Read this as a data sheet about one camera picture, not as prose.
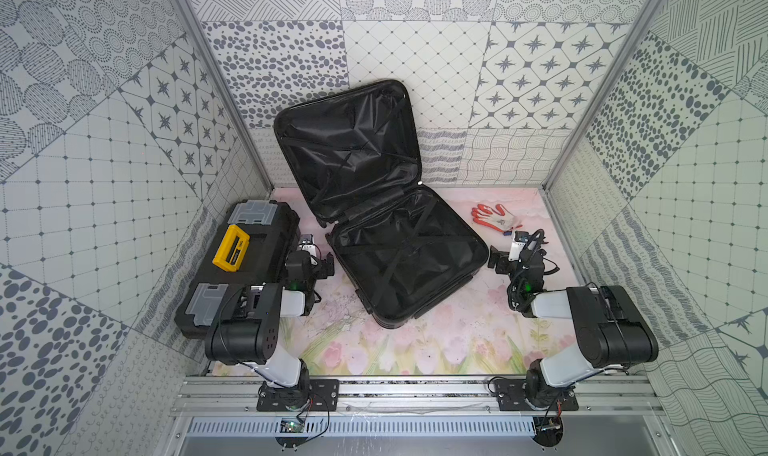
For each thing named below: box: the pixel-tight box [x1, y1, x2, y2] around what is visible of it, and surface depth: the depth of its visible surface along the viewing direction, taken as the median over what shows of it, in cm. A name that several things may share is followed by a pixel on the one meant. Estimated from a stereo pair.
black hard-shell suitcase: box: [273, 80, 490, 329], surface depth 97 cm
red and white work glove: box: [471, 203, 523, 233], surface depth 113 cm
